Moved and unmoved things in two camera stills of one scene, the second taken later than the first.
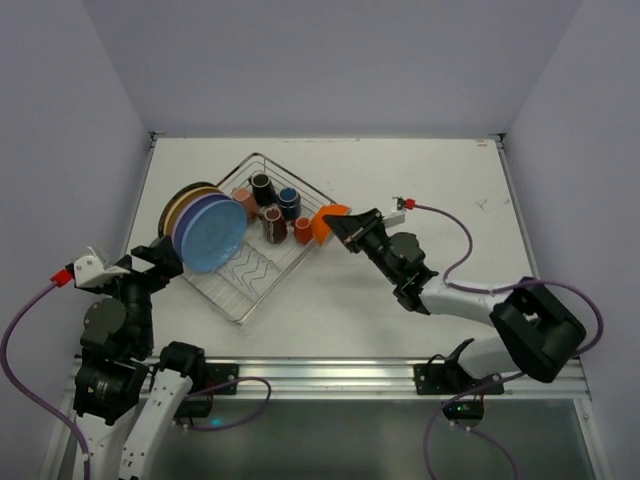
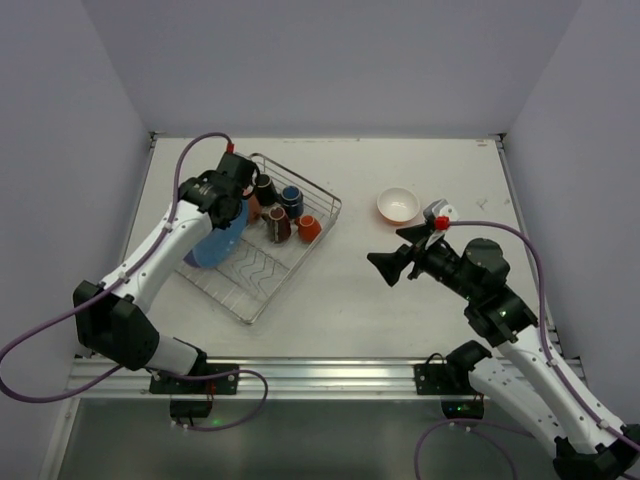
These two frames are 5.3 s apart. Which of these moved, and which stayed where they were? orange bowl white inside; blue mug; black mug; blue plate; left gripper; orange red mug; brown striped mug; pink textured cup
Moved: left gripper; orange bowl white inside
Stayed: black mug; blue plate; pink textured cup; blue mug; brown striped mug; orange red mug
